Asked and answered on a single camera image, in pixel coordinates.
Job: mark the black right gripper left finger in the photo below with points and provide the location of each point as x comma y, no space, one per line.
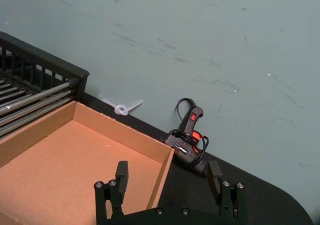
121,175

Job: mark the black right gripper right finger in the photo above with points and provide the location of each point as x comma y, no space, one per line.
214,177

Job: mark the black table cloth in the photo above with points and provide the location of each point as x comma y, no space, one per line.
250,197

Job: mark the shallow brown cardboard tray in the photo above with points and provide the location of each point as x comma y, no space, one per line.
62,160

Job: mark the white three-armed plastic piece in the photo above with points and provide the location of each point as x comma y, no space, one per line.
121,110

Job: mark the black rack with steel bars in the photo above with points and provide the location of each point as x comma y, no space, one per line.
75,73

